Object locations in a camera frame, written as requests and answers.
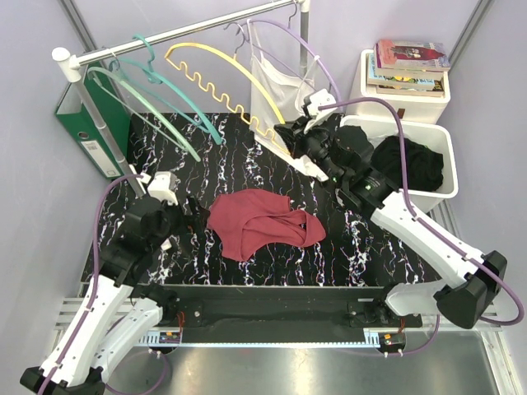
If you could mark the top pink book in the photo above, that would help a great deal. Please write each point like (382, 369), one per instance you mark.
(410, 55)

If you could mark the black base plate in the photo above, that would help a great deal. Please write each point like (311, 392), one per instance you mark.
(204, 306)

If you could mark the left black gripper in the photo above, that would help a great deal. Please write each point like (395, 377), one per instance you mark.
(194, 225)

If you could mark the light green hanger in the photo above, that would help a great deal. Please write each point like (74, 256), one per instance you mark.
(166, 129)

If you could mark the white laundry bin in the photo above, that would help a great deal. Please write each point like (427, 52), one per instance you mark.
(435, 137)

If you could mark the yellow hanger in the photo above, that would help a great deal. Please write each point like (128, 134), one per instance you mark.
(223, 98)

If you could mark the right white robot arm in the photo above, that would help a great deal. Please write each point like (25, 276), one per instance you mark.
(469, 279)

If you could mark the dark red tank top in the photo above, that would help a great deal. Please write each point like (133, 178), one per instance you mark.
(250, 219)

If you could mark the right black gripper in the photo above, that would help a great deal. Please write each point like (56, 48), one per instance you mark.
(296, 131)

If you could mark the bottom book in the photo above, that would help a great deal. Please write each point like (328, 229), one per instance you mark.
(436, 91)

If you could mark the silver clothes rail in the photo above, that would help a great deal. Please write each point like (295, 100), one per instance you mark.
(70, 64)

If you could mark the white storage box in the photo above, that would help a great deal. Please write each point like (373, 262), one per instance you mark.
(410, 107)

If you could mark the middle book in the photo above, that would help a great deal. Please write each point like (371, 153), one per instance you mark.
(374, 77)

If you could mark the black garment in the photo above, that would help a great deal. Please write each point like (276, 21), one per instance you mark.
(424, 166)

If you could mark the white tank top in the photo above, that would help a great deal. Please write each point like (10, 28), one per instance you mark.
(278, 97)

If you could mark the green binder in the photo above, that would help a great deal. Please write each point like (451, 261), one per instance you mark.
(73, 115)

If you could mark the teal hanger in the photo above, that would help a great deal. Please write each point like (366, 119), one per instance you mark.
(153, 78)

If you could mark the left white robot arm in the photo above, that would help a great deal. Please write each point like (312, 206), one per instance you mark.
(117, 310)

